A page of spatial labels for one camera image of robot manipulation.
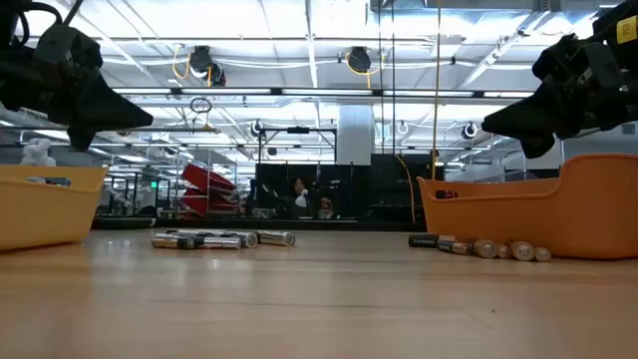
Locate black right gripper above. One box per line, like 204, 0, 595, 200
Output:
480, 34, 638, 160

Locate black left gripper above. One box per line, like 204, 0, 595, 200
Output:
0, 49, 155, 153

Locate orange plastic bin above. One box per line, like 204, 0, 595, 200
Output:
417, 153, 638, 261

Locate yellow plastic bin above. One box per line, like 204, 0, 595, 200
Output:
0, 164, 109, 251

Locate silver black Energizer battery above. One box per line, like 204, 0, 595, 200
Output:
165, 228, 216, 237
218, 230, 259, 249
256, 229, 297, 247
191, 234, 243, 251
151, 233, 196, 250

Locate white robot figure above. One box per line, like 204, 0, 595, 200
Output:
19, 138, 58, 169

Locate red plastic storage bin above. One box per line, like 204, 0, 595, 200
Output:
180, 187, 240, 218
180, 163, 238, 196

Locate black cabinet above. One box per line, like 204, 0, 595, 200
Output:
369, 153, 434, 223

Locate white square pillar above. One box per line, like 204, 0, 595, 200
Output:
336, 104, 376, 167

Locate long ceiling light bar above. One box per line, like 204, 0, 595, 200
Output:
112, 87, 535, 98

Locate person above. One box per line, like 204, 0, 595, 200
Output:
278, 176, 334, 220

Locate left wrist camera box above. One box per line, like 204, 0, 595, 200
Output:
33, 22, 84, 66

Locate black coiled cable ring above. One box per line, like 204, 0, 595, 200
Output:
188, 96, 213, 115

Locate straight yellow hanging cable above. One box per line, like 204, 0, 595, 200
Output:
430, 0, 443, 181

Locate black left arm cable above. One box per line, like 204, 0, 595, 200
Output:
16, 0, 65, 47

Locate curved yellow cable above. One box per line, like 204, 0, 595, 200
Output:
395, 153, 417, 224

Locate thin black hanging cable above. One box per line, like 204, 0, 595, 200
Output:
377, 0, 386, 156
390, 0, 397, 156

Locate black metal gantry frame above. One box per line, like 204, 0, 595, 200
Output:
256, 126, 338, 166

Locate black table edge rail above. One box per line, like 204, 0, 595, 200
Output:
92, 217, 425, 232

